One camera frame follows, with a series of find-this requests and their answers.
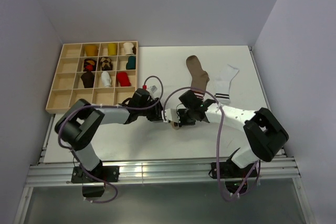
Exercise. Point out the brown tan checkered rolled sock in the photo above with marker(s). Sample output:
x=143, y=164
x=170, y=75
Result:
x=106, y=64

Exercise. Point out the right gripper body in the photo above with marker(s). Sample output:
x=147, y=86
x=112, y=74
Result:
x=186, y=117

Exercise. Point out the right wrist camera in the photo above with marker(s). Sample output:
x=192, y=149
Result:
x=170, y=115

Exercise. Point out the wooden compartment tray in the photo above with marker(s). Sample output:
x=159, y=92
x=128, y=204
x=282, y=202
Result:
x=67, y=87

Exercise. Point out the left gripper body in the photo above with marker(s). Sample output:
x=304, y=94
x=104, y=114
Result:
x=154, y=113

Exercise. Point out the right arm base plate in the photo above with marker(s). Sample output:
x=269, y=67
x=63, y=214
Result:
x=228, y=170

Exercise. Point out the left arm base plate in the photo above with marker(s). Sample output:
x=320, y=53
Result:
x=108, y=173

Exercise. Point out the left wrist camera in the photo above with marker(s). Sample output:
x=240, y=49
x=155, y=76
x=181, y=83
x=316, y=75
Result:
x=152, y=90

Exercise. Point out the dark brown rolled sock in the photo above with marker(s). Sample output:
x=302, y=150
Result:
x=87, y=79

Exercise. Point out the mustard yellow rolled sock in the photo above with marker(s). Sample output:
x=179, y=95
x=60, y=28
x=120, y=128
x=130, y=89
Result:
x=91, y=50

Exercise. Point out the beige maroon sock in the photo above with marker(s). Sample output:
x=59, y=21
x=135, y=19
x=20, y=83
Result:
x=175, y=125

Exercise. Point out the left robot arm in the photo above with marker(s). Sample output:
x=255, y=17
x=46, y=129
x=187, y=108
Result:
x=79, y=124

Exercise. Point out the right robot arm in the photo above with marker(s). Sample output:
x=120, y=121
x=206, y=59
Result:
x=265, y=134

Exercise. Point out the brown red argyle rolled sock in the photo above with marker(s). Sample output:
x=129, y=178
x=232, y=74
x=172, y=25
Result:
x=89, y=65

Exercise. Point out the brown sock striped cuff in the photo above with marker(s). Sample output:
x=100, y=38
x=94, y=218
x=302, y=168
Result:
x=199, y=76

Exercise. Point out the teal rolled sock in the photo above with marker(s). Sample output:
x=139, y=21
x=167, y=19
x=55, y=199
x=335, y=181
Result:
x=131, y=63

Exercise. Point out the white sock black stripes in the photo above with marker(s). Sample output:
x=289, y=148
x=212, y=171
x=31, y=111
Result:
x=222, y=84

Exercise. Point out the cream rolled sock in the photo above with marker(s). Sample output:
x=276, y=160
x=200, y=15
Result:
x=129, y=48

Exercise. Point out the aluminium rail frame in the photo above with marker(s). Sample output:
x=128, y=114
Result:
x=164, y=172

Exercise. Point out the white rolled sock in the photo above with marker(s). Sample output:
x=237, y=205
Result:
x=106, y=79

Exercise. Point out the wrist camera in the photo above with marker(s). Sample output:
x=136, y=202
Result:
x=170, y=115
x=152, y=90

